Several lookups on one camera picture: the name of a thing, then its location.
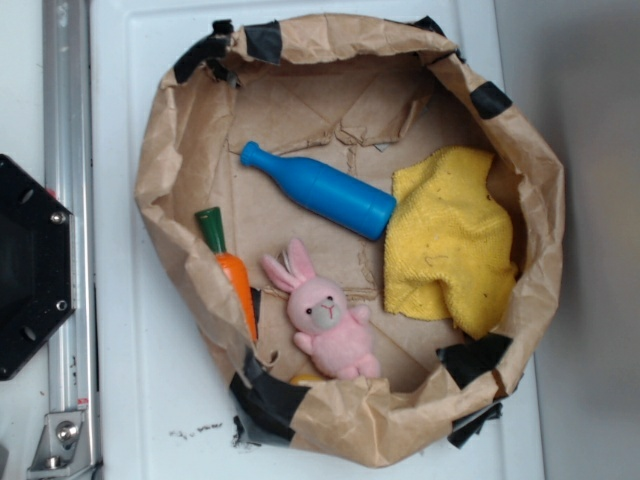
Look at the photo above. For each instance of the yellow cloth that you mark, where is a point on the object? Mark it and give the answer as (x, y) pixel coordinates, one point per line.
(448, 243)

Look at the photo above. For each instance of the pink plush bunny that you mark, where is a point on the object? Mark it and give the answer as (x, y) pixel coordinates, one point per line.
(337, 337)

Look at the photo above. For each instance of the brown paper bag basket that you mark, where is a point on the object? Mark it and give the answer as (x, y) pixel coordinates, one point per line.
(369, 96)

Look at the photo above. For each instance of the blue plastic bottle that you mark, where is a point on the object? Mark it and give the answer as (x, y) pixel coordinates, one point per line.
(326, 191)

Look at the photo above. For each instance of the aluminium rail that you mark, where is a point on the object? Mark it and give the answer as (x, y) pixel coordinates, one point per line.
(72, 350)

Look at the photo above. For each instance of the small yellow object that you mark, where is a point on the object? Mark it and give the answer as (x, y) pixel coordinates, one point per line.
(306, 379)

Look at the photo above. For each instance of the metal corner bracket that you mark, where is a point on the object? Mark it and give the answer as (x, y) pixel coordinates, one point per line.
(63, 450)

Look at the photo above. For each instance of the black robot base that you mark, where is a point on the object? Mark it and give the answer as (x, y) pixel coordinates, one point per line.
(36, 267)

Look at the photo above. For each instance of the orange toy carrot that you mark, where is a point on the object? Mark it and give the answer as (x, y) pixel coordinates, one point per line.
(211, 226)

